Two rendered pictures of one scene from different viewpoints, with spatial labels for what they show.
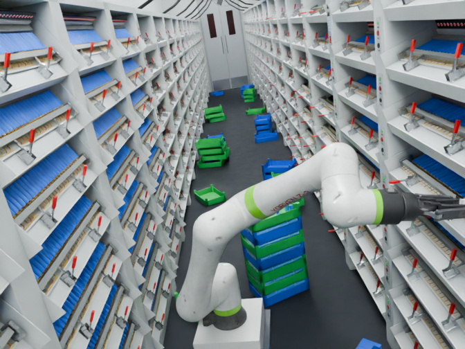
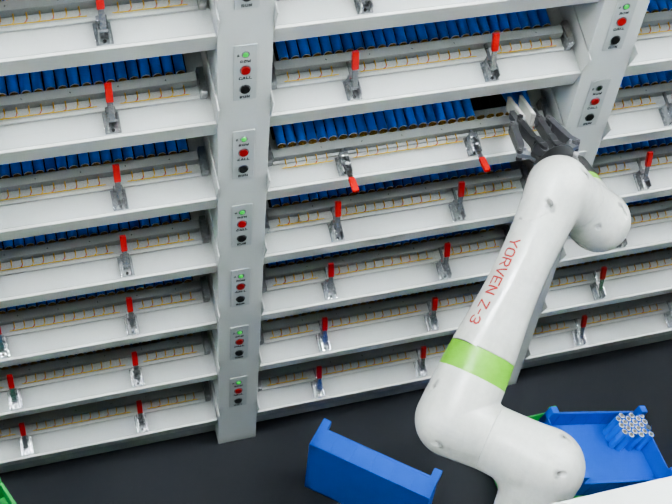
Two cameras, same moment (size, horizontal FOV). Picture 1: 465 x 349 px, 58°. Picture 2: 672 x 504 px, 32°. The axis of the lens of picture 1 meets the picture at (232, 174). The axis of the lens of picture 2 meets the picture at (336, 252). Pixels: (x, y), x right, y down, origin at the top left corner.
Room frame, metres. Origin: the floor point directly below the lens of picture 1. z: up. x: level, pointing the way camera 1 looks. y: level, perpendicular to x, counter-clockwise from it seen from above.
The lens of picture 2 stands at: (1.93, 0.85, 2.55)
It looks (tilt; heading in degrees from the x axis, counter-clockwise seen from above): 50 degrees down; 247
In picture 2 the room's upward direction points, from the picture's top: 7 degrees clockwise
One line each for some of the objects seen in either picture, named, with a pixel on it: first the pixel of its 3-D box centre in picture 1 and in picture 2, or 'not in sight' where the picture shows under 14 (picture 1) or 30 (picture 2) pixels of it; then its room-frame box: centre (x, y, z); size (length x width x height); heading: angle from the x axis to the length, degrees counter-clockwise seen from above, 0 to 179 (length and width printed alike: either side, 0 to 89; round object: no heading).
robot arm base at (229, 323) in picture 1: (215, 312); not in sight; (1.47, 0.17, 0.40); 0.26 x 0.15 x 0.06; 73
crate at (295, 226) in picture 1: (270, 224); not in sight; (2.11, -0.16, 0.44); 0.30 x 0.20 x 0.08; 111
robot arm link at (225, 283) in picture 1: (221, 289); not in sight; (1.45, 0.12, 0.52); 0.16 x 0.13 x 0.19; 135
